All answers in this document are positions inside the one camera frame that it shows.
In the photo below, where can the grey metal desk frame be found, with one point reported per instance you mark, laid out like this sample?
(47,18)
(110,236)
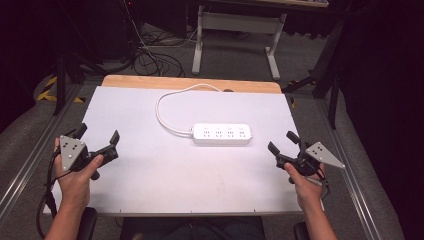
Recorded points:
(238,21)

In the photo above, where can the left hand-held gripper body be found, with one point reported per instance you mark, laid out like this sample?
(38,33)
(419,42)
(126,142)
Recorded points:
(74,151)

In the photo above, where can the person's right hand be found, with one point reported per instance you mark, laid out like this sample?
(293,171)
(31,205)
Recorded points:
(308,190)

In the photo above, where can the wooden table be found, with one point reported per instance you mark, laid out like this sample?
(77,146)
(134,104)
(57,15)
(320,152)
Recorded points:
(186,82)

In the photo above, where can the person's legs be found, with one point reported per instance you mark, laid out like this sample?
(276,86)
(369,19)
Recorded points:
(200,232)

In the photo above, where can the white table cover sheet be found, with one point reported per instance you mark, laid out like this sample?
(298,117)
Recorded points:
(160,173)

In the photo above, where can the person's left hand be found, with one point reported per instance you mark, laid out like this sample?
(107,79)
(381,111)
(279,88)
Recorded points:
(75,186)

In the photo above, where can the aluminium floor rail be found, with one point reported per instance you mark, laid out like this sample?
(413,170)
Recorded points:
(353,186)
(30,166)

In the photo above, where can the yellow black floor tape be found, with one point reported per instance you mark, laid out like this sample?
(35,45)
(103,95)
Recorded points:
(46,95)

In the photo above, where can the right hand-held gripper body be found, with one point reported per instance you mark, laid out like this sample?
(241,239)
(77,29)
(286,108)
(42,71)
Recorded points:
(321,155)

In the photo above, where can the white power strip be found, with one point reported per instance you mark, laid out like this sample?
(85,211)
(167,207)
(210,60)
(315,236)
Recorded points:
(221,134)

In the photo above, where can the black chair armrest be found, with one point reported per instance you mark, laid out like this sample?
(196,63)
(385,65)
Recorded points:
(87,225)
(301,231)

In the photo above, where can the black metal stand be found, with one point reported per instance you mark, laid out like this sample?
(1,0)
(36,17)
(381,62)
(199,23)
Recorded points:
(60,86)
(330,76)

